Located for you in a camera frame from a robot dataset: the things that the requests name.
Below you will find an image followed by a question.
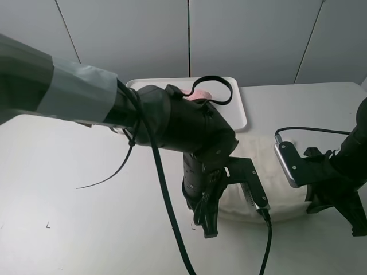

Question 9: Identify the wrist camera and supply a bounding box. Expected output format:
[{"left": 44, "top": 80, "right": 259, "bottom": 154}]
[
  {"left": 226, "top": 157, "right": 271, "bottom": 222},
  {"left": 274, "top": 142, "right": 315, "bottom": 188}
]

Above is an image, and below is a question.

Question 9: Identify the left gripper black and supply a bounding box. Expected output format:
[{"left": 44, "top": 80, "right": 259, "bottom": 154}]
[{"left": 182, "top": 153, "right": 229, "bottom": 238}]

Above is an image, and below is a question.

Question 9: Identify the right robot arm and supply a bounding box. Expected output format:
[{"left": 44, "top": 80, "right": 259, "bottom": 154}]
[{"left": 307, "top": 100, "right": 366, "bottom": 237}]

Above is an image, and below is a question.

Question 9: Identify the cream white towel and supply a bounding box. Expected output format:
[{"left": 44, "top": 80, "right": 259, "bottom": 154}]
[{"left": 217, "top": 134, "right": 313, "bottom": 223}]

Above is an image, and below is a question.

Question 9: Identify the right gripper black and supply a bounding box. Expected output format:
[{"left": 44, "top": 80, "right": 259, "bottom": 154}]
[{"left": 304, "top": 147, "right": 366, "bottom": 237}]

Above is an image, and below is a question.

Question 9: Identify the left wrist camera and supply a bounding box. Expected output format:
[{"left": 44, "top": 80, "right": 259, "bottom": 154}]
[{"left": 226, "top": 157, "right": 271, "bottom": 222}]

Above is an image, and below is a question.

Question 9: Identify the white plastic tray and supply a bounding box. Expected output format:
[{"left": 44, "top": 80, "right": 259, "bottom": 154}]
[{"left": 110, "top": 76, "right": 248, "bottom": 135}]

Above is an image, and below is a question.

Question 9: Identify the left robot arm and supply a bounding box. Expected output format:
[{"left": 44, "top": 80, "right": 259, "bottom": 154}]
[{"left": 1, "top": 36, "right": 238, "bottom": 238}]

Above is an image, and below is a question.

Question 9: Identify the pink towel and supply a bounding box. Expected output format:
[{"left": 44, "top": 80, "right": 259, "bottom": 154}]
[{"left": 181, "top": 89, "right": 212, "bottom": 101}]

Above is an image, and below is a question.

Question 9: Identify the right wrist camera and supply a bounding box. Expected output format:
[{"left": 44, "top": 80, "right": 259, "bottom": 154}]
[{"left": 274, "top": 142, "right": 315, "bottom": 188}]

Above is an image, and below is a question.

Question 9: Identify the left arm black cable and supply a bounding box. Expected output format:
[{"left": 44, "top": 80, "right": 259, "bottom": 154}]
[{"left": 76, "top": 75, "right": 273, "bottom": 275}]

